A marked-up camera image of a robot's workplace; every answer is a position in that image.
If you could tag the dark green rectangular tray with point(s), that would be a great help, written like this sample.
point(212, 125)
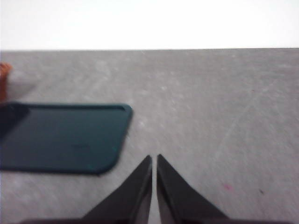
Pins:
point(63, 137)

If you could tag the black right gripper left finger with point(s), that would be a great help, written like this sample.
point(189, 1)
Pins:
point(130, 200)

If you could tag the brown wicker basket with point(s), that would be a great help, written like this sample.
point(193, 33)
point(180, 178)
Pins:
point(3, 79)

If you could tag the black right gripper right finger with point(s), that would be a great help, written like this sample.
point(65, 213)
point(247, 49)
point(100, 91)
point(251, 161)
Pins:
point(177, 200)

